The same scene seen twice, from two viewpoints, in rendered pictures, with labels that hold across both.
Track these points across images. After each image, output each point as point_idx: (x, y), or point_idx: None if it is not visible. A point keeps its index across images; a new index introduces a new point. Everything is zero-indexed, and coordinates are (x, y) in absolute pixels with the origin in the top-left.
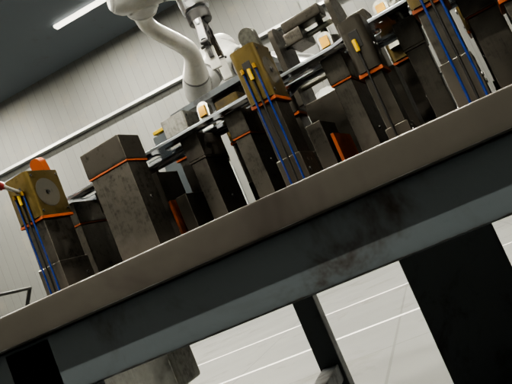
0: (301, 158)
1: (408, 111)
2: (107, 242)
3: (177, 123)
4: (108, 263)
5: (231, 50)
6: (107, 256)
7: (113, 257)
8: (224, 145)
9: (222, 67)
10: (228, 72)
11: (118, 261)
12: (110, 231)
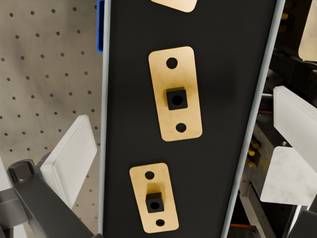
0: None
1: None
2: (283, 224)
3: None
4: (286, 209)
5: None
6: (286, 214)
7: (276, 211)
8: (308, 66)
9: (79, 169)
10: (83, 131)
11: (270, 207)
12: (276, 232)
